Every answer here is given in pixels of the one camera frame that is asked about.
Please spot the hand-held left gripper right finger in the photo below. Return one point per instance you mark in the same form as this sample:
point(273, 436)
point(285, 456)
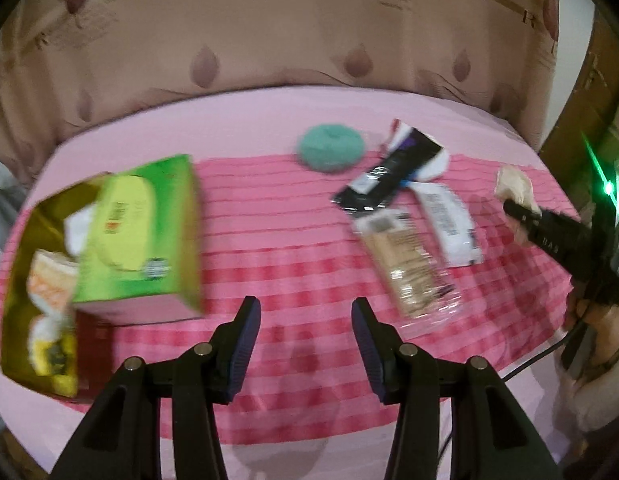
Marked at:
point(372, 355)

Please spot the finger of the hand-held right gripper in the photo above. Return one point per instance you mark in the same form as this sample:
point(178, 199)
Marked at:
point(524, 217)

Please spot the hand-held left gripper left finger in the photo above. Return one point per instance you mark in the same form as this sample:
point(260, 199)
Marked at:
point(242, 350)

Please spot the small beige snack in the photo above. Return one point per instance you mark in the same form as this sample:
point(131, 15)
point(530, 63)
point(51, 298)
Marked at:
point(514, 185)

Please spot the white wipe packet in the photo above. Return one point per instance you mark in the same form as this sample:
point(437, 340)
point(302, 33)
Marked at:
point(449, 220)

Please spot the clear wafer packet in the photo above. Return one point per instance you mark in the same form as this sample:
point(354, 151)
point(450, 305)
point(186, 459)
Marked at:
point(404, 260)

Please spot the white red-edged pad packet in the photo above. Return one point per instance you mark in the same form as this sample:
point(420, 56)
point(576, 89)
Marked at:
point(434, 167)

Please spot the black packet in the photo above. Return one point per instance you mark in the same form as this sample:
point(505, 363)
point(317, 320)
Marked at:
point(379, 180)

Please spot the yellow white sock bundle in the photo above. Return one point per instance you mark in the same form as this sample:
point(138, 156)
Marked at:
point(49, 360)

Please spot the orange white snack packet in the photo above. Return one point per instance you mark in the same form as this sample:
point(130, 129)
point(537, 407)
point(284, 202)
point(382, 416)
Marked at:
point(49, 280)

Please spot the teal fluffy puff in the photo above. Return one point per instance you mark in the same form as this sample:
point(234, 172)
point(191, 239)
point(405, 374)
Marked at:
point(329, 147)

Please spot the gold tin box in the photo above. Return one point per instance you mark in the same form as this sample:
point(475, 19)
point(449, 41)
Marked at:
point(16, 310)

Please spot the person's right forearm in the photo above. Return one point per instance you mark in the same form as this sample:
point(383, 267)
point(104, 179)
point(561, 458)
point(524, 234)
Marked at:
point(589, 400)

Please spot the person's right hand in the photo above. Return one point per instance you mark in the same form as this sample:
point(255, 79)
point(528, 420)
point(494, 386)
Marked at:
point(607, 330)

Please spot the brown wooden door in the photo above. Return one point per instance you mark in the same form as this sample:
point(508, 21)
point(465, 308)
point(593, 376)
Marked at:
point(579, 110)

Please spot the green cardboard box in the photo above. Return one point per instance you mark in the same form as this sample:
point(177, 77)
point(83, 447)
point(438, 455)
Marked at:
point(139, 240)

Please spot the beige leaf print curtain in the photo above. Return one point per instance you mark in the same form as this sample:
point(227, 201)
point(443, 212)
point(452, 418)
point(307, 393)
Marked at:
point(239, 35)

